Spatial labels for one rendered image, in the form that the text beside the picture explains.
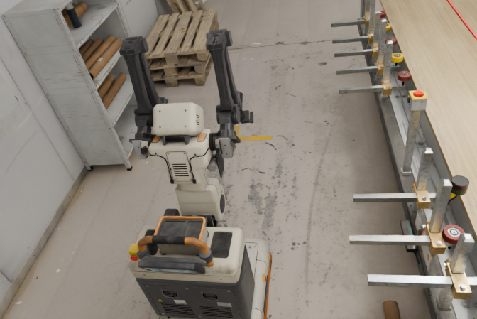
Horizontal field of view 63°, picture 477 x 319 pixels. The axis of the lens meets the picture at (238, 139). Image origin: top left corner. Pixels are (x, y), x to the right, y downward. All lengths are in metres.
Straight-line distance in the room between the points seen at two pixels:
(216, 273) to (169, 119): 0.73
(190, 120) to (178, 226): 0.51
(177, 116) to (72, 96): 1.76
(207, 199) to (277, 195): 1.18
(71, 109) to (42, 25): 0.73
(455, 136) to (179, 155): 1.42
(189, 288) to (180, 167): 0.59
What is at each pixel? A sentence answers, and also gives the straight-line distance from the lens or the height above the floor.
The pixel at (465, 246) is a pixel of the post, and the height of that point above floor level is 1.14.
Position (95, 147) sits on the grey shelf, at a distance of 3.71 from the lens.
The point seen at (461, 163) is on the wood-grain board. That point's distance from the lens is 2.17.
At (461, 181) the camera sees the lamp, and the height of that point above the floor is 1.17.
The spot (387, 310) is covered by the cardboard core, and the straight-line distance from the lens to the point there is 2.56.
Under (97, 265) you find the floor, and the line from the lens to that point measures 3.17.
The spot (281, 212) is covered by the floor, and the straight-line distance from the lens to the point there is 3.03.
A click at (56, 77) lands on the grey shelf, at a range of 3.38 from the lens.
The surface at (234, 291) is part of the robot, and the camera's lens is 1.97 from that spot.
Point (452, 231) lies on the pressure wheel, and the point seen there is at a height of 0.91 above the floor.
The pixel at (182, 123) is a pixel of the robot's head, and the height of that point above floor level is 1.33.
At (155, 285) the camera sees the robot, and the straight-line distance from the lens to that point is 2.09.
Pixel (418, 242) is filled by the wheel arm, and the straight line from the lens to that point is 1.86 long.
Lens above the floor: 2.33
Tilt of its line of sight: 39 degrees down
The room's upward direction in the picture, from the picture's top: 12 degrees counter-clockwise
